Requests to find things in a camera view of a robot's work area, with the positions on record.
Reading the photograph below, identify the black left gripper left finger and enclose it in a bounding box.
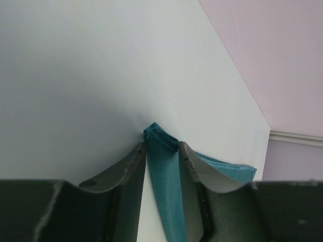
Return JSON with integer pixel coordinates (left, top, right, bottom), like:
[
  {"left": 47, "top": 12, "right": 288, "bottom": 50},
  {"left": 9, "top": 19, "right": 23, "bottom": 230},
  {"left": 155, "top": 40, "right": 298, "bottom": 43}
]
[{"left": 1, "top": 143, "right": 146, "bottom": 241}]

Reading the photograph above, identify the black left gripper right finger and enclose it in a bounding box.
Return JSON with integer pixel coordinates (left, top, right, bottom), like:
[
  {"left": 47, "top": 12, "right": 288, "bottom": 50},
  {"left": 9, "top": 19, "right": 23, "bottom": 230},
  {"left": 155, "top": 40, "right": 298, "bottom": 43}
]
[{"left": 179, "top": 142, "right": 322, "bottom": 241}]

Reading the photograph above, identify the teal cloth napkin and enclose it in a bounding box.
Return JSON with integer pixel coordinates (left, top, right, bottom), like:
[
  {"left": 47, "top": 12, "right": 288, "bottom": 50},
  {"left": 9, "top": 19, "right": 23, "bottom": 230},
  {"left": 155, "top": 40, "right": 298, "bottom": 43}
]
[{"left": 143, "top": 122, "right": 258, "bottom": 242}]

